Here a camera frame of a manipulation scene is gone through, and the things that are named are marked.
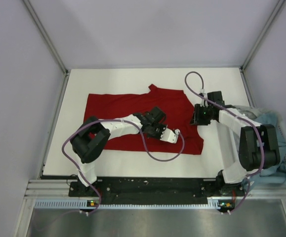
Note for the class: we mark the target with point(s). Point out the white laundry basket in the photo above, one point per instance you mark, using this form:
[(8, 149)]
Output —
[(261, 145)]

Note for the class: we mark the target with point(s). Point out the light blue t shirt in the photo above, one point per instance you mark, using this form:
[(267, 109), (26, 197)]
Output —
[(275, 174)]

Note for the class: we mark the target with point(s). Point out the red t shirt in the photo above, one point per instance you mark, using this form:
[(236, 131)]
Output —
[(174, 104)]

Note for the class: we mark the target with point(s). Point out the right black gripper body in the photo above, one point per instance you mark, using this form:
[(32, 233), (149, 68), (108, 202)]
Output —
[(202, 115)]

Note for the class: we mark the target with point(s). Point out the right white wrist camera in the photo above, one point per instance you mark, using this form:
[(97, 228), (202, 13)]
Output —
[(203, 92)]

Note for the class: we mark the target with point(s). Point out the light blue cable duct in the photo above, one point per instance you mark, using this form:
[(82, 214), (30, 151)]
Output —
[(90, 204)]

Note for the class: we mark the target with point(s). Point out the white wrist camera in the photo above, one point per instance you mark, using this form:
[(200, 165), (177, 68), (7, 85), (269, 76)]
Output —
[(203, 92), (170, 136)]

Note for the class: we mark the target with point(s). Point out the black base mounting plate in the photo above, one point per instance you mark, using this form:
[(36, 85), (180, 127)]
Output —
[(151, 190)]

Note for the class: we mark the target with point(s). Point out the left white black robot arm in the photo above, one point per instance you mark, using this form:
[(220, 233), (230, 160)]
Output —
[(89, 143)]

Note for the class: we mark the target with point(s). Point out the right aluminium frame post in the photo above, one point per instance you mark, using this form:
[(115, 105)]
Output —
[(279, 6)]

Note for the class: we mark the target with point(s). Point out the left aluminium frame post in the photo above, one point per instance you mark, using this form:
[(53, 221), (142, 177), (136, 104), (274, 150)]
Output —
[(44, 35)]

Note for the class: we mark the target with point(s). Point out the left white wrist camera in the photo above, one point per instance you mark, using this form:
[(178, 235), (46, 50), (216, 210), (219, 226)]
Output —
[(170, 136)]

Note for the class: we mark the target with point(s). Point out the aluminium frame post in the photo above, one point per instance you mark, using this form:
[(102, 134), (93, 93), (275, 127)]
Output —
[(279, 6), (44, 35)]

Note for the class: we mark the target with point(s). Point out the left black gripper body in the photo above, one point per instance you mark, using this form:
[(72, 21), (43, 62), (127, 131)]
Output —
[(156, 131)]

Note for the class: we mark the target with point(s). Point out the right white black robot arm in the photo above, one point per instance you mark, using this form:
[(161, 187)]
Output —
[(215, 99)]

